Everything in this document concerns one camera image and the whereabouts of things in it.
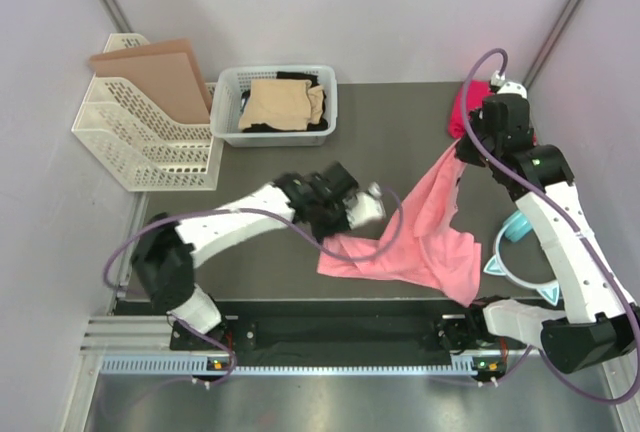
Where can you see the white perforated file organizer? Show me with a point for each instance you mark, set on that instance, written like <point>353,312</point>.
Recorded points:
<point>144,149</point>

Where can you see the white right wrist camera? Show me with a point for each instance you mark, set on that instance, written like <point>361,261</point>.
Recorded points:
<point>499,84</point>

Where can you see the teal cat ear headphones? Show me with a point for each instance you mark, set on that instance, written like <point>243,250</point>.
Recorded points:
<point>513,229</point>

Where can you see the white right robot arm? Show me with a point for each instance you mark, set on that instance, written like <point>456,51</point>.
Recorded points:
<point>599,316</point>

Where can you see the red t shirt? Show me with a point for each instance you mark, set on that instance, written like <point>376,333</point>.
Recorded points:
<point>476,92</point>

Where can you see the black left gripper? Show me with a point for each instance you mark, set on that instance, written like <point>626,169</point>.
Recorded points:
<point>344,227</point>

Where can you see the beige folded garment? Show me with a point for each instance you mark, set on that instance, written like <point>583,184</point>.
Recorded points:
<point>275,107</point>

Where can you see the brown cardboard folder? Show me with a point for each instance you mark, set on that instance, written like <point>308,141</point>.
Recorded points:
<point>167,72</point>

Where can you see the white plastic basket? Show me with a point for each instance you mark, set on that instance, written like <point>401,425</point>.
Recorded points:
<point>227,107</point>

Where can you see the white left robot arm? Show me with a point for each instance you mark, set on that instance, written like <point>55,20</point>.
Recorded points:
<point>169,250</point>

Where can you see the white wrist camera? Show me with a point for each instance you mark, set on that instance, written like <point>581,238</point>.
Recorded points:
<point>499,84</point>
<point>365,207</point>

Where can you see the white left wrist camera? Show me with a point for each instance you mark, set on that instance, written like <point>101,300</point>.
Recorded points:
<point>365,207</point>

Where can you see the pink t shirt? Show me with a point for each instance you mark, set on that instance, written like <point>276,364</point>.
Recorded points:
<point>428,251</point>

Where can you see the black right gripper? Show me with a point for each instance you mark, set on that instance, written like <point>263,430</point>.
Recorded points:
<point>463,151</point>

